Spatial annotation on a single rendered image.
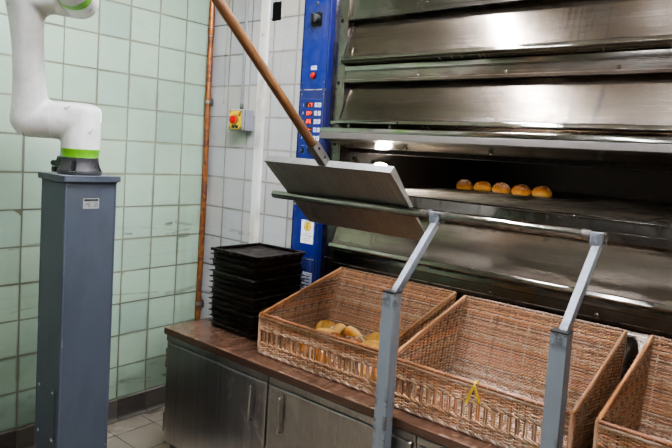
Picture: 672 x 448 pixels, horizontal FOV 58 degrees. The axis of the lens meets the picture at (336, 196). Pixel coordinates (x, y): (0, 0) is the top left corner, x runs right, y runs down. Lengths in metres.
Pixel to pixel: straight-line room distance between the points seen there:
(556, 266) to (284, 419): 1.05
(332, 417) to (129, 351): 1.40
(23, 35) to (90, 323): 1.00
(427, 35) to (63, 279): 1.57
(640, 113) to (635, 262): 0.46
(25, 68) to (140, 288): 1.28
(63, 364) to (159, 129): 1.24
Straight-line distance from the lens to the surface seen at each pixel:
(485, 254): 2.24
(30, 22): 2.27
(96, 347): 2.39
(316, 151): 1.97
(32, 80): 2.30
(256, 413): 2.30
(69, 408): 2.42
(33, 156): 2.79
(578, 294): 1.61
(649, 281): 2.07
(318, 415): 2.08
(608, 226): 2.09
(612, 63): 2.12
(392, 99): 2.47
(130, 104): 2.99
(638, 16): 2.13
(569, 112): 2.12
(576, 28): 2.17
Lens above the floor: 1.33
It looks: 4 degrees down
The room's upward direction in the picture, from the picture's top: 4 degrees clockwise
